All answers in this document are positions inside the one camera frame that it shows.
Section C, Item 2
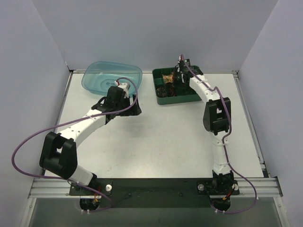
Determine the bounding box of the black orange floral necktie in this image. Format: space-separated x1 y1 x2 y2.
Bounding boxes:
165 82 177 97

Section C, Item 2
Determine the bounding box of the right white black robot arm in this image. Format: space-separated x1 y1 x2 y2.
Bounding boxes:
173 60 234 193

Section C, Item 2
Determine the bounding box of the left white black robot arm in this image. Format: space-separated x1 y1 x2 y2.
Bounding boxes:
39 83 142 186

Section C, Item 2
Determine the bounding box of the green compartment organizer tray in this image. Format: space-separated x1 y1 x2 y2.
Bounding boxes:
152 67 201 105

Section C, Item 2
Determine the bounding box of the beige patterned rolled tie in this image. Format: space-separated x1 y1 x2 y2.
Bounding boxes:
162 74 174 84

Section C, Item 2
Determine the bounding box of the dark rolled tie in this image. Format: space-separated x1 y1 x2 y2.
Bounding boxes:
156 87 167 98

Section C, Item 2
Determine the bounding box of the teal transparent plastic tub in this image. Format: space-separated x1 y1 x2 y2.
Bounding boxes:
81 61 143 96

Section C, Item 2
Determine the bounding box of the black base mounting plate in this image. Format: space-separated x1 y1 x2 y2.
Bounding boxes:
75 178 232 210

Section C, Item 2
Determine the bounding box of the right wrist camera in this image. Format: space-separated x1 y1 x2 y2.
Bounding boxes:
176 55 191 72

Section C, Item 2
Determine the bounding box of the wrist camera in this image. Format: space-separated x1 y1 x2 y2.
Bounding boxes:
176 55 191 72
115 80 130 98

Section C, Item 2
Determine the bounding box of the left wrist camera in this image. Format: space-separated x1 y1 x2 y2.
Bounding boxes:
115 80 130 98

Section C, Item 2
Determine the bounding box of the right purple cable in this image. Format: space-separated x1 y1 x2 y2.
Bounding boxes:
179 53 259 215

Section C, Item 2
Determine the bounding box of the purple cable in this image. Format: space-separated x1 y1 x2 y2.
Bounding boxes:
179 53 259 215
11 78 138 212

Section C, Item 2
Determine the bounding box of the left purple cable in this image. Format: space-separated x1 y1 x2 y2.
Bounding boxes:
11 78 138 212

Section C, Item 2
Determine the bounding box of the aluminium extrusion rail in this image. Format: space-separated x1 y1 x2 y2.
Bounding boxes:
29 178 283 199

